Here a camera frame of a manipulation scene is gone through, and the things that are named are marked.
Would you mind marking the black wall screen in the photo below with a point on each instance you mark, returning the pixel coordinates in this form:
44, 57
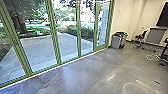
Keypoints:
163, 15

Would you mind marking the grey rolling panel stand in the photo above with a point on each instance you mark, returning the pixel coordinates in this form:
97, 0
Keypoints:
156, 36

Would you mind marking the green window frame wall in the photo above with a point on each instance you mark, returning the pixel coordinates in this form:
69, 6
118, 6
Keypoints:
53, 33

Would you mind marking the green framed glass door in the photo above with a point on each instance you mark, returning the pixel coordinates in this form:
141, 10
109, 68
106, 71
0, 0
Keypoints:
104, 23

